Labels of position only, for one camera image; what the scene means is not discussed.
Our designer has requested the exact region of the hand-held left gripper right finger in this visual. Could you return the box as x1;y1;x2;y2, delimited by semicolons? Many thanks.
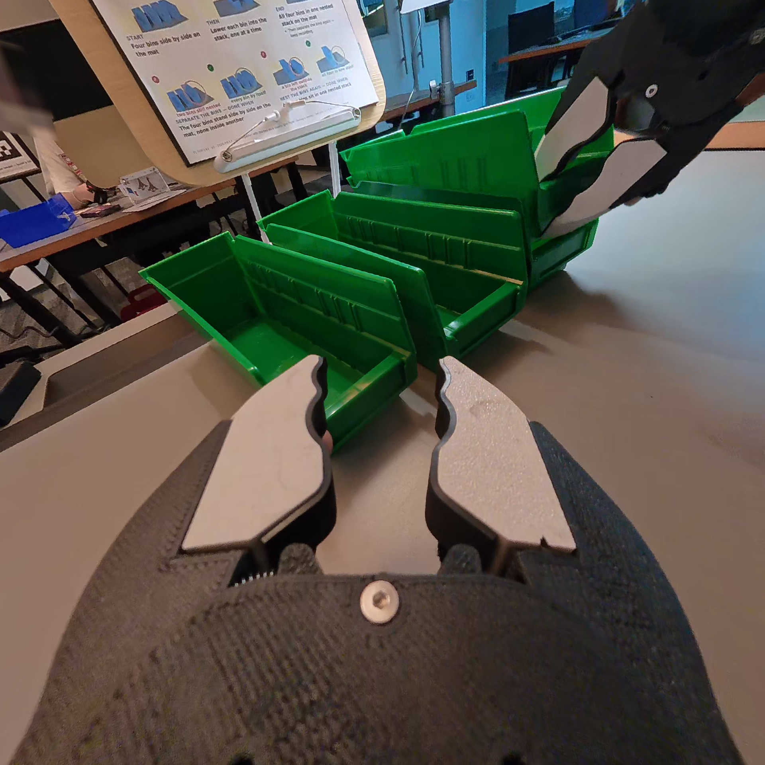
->
426;356;577;575

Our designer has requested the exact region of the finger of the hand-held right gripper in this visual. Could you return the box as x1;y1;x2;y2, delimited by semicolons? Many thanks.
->
534;75;616;180
545;137;668;240

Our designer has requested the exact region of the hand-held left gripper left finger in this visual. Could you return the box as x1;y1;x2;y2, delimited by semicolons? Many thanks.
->
181;354;337;577

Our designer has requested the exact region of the green plastic bin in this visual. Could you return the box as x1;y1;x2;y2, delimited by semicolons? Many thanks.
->
139;232;418;452
339;109;541;207
339;88;616;240
257;190;530;373
343;176;600;289

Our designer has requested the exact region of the grey desk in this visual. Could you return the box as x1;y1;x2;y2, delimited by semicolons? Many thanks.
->
0;120;765;765

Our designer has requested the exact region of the grey metal pole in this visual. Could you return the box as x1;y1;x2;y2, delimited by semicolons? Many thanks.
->
430;0;459;118

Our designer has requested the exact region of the red container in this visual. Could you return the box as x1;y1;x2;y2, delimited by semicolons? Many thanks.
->
118;284;169;322

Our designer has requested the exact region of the black box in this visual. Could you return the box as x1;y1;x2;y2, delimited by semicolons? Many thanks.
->
0;359;43;426

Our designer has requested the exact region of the white board stand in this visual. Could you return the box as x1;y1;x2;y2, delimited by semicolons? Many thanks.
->
214;98;362;240

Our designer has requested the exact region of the wooden background table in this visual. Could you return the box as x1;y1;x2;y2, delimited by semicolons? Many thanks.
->
0;152;300;276

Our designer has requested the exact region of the small clear card stand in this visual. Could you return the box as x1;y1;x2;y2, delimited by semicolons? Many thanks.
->
118;167;166;208

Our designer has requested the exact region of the blue plastic bin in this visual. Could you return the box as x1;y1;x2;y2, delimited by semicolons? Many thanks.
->
0;200;77;249

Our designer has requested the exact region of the printed instruction sheet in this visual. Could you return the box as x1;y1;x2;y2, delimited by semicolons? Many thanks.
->
90;0;381;166

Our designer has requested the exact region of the black white marker sign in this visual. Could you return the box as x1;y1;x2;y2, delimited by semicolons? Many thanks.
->
0;130;41;181

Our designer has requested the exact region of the wooden instruction board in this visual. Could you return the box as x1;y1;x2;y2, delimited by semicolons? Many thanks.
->
48;0;387;187

